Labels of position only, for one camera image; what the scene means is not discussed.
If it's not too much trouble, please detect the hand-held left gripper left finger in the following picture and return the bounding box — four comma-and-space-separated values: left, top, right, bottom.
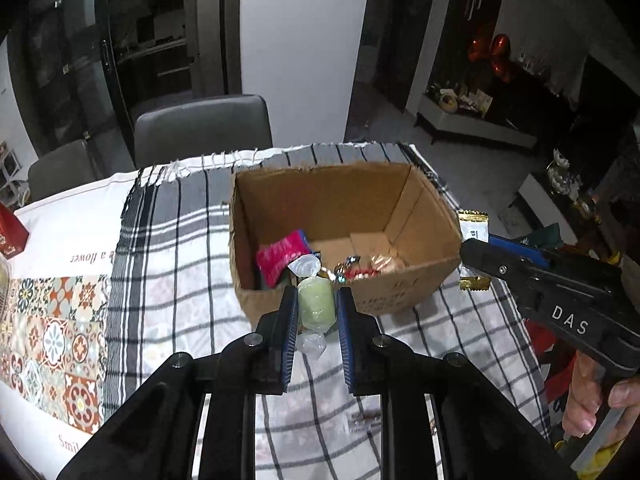
56, 285, 301, 480

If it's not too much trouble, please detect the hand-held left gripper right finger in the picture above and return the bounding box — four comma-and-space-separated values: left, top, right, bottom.
335, 287, 578, 480

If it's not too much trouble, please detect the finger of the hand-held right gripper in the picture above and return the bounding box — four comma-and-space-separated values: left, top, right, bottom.
487, 234, 553, 270
459, 238, 533, 291

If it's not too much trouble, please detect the white gold snack bar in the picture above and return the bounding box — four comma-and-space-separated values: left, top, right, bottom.
457, 210, 493, 292

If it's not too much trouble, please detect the green candy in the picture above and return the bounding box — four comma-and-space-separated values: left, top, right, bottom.
287, 254, 335, 361

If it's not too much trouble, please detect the pink snack packet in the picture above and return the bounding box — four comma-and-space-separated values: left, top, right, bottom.
256, 230, 311, 288

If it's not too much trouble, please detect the orange yellow candy packet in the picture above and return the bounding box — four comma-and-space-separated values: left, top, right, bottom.
367, 252, 402, 273

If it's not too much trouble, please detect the brown cardboard box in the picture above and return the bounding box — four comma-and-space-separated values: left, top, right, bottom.
229, 162, 463, 321

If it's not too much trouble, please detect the person's right hand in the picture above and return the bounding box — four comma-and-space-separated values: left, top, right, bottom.
560, 352, 640, 434

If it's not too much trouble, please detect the teal cloth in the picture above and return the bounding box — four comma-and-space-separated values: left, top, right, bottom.
520, 224, 565, 252

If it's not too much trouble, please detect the red backpack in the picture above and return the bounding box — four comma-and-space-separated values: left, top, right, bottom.
525, 320, 571, 406

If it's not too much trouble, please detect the white gold ornament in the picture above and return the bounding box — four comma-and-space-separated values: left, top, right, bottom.
545, 149, 583, 196

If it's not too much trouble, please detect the black white checkered tablecloth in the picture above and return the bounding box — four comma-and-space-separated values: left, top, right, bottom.
102, 142, 551, 480

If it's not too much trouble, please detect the white low bench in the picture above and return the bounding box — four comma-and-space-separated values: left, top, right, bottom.
415, 95, 538, 148

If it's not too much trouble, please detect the yellow cloth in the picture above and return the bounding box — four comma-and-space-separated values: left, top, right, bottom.
555, 440, 621, 480

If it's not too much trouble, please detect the dark sideboard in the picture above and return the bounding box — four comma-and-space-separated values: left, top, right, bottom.
500, 55, 591, 123

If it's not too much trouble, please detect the red foil balloon bunch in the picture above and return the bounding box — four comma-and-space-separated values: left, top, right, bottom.
467, 33, 517, 84

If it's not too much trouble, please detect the tall dark cabinet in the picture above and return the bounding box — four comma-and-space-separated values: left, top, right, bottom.
440, 0, 508, 111

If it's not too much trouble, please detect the large grey chair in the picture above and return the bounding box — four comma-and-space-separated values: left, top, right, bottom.
134, 94, 273, 168

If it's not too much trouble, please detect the white tile-pattern tablecloth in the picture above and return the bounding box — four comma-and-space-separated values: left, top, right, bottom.
0, 167, 143, 480

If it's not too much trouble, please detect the small grey chair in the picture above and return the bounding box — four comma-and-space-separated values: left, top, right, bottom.
27, 139, 106, 203

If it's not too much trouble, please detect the red box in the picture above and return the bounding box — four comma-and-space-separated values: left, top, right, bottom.
0, 204, 30, 260

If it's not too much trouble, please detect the glass sliding door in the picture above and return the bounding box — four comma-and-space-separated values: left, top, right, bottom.
25, 0, 136, 171

